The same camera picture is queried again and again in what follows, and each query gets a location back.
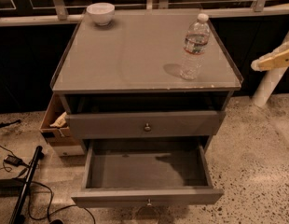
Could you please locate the grey drawer cabinet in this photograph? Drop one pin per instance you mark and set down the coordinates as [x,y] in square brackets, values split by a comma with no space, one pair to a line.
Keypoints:
[133,65]

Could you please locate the white metal railing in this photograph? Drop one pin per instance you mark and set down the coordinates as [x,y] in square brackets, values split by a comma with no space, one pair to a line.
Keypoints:
[57,3]

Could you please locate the open grey middle drawer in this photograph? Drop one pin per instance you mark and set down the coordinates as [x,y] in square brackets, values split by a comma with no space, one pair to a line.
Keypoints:
[136,172]

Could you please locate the black tool on floor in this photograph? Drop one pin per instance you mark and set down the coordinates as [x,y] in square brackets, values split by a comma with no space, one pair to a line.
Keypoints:
[2,124]

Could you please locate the black power adapter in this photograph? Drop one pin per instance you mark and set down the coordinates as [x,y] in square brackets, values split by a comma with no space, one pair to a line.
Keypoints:
[12,160]

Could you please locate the white ceramic bowl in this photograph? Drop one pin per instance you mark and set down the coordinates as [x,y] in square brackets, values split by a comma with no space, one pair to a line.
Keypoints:
[101,13]

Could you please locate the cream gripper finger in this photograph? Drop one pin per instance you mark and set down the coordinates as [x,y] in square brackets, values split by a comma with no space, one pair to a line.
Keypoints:
[278,58]

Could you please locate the brown cardboard box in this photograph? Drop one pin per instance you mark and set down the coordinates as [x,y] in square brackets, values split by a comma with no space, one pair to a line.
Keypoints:
[56,132]

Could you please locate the grey upper drawer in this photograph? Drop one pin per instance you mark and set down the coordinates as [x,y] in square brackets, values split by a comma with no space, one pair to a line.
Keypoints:
[144,124]

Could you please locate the white diagonal post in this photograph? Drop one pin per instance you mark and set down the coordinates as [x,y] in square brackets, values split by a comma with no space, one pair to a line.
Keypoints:
[269,82]

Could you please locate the black pole on floor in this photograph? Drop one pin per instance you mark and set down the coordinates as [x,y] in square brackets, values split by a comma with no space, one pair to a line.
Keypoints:
[17,217]

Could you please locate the clear plastic water bottle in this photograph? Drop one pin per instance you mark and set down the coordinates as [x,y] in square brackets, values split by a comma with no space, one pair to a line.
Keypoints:
[196,41]

